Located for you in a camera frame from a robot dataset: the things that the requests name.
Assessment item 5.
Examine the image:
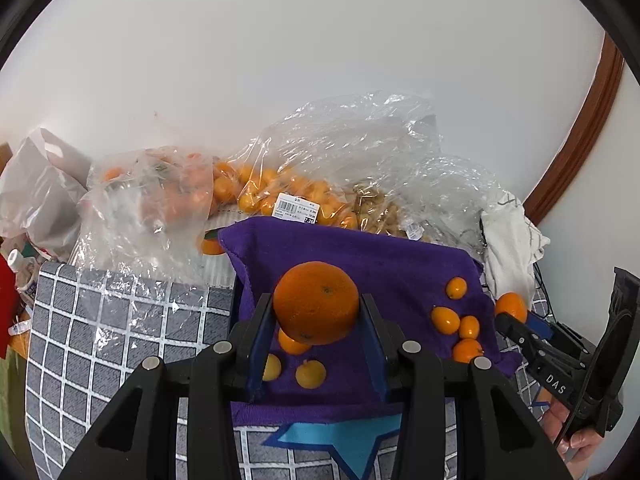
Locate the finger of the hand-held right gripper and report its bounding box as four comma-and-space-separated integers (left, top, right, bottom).
525, 310, 584, 357
494, 312, 552, 372

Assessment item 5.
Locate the white cloth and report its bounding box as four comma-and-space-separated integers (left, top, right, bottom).
481, 192, 552, 307

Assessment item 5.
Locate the crumpled clear plastic bag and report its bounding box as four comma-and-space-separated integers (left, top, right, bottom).
250, 91, 523, 261

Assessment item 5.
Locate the purple towel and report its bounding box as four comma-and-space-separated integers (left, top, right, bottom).
218, 217, 523, 426

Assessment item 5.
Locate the red card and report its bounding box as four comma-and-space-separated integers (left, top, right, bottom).
0, 255, 22, 361

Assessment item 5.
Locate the plastic bag of tangerines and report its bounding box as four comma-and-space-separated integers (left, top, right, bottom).
77, 145, 217, 283

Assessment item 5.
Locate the plastic bag of kumquats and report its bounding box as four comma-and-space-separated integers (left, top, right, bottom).
214, 152, 362, 231

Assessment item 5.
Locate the brown wooden door frame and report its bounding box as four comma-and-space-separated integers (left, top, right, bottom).
522, 31, 626, 227

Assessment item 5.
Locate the person's right hand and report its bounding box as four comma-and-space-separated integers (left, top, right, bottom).
545, 401, 606, 465

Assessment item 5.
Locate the plastic bag of nuts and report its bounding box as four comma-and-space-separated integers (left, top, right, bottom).
350, 180, 438, 243

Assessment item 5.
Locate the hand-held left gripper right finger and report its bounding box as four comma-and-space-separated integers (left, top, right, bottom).
359, 292, 563, 480

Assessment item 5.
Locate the white plastic bottle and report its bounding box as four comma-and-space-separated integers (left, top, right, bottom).
5, 250, 40, 307

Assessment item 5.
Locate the large orange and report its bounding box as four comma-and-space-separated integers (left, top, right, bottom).
272, 261, 361, 346

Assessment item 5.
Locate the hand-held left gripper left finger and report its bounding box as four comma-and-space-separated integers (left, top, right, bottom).
57, 292, 276, 480

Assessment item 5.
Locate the white plastic bag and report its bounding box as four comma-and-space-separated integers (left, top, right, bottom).
0, 127, 93, 261

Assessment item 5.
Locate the grey checkered bedsheet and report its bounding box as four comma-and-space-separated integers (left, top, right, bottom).
22, 260, 566, 480

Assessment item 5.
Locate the kumquat under orange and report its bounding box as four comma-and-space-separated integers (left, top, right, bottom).
277, 327, 314, 356

